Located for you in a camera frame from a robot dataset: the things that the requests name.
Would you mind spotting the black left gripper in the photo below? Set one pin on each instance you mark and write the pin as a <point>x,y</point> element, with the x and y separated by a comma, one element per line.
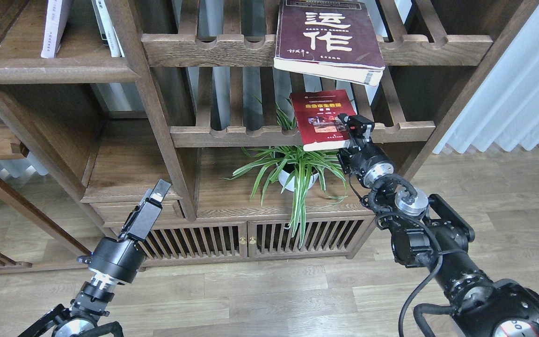
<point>122,259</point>

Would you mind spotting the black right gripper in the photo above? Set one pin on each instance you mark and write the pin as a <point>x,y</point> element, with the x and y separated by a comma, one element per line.
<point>362,158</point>

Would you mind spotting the red paperback book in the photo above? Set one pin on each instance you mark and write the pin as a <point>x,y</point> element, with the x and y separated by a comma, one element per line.
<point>317,118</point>

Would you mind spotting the white lavender paperback book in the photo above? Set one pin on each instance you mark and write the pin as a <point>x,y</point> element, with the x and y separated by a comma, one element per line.
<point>55,23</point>

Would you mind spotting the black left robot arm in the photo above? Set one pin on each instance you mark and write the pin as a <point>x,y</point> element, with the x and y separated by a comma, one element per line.
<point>81,318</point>

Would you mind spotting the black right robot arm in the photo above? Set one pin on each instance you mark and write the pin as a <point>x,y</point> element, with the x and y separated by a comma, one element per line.
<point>427,232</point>

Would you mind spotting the white upright books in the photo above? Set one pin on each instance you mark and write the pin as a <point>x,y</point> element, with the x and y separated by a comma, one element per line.
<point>106,28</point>

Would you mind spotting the green spider plant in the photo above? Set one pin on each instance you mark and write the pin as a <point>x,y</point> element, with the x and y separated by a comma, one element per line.
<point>271,160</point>

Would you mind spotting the dark red thick book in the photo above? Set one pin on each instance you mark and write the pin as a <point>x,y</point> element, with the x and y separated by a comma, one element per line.
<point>328,38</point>

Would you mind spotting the white plant pot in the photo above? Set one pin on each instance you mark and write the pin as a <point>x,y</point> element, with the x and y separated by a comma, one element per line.
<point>287,184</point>

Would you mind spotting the dark wooden bookshelf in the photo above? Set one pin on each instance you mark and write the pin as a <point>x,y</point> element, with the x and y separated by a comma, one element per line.
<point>196,84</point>

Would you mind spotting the white pleated curtain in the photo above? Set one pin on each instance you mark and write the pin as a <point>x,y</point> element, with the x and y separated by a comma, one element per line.
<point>505,109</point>

